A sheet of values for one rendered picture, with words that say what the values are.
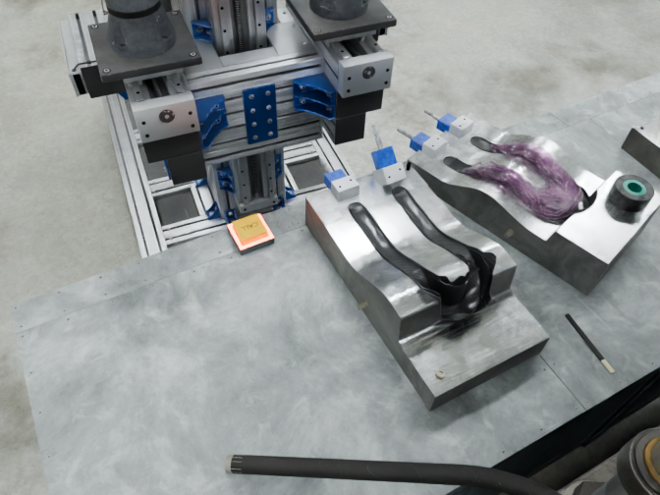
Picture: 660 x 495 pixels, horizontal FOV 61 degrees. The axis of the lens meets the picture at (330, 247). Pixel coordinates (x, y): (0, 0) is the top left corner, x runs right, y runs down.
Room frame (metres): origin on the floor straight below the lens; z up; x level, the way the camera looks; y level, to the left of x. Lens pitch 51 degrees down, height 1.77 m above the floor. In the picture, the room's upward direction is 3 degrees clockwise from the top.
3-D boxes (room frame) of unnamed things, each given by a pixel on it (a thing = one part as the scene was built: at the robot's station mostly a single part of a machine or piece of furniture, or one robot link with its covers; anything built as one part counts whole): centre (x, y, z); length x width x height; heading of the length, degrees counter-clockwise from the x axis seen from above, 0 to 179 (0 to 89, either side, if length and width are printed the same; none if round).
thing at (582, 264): (0.95, -0.45, 0.86); 0.50 x 0.26 x 0.11; 47
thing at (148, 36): (1.18, 0.46, 1.09); 0.15 x 0.15 x 0.10
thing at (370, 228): (0.72, -0.18, 0.92); 0.35 x 0.16 x 0.09; 30
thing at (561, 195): (0.95, -0.44, 0.90); 0.26 x 0.18 x 0.08; 47
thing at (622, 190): (0.87, -0.63, 0.93); 0.08 x 0.08 x 0.04
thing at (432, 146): (1.09, -0.21, 0.86); 0.13 x 0.05 x 0.05; 47
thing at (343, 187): (0.91, 0.00, 0.89); 0.13 x 0.05 x 0.05; 29
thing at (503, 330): (0.70, -0.18, 0.87); 0.50 x 0.26 x 0.14; 30
